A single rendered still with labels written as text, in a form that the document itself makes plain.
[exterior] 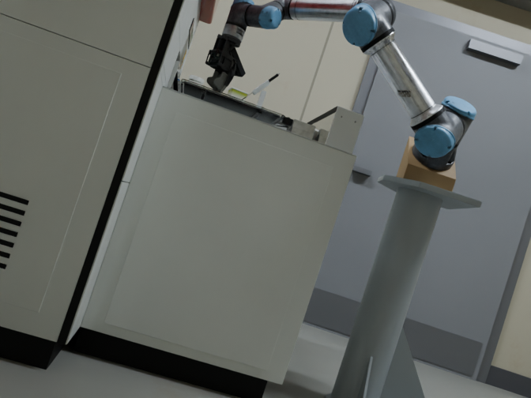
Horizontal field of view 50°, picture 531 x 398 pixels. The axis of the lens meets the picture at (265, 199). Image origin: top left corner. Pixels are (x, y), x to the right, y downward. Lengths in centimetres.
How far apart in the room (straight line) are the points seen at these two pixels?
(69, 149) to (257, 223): 58
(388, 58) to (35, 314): 124
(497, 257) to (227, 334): 249
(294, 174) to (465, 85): 236
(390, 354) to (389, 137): 198
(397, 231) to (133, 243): 88
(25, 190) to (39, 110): 20
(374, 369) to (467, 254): 195
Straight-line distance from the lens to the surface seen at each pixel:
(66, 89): 154
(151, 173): 169
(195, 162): 169
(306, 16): 209
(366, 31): 180
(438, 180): 202
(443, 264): 380
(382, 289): 198
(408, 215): 199
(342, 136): 183
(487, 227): 388
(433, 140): 183
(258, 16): 203
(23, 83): 156
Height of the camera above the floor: 54
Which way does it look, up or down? 2 degrees up
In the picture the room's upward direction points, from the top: 18 degrees clockwise
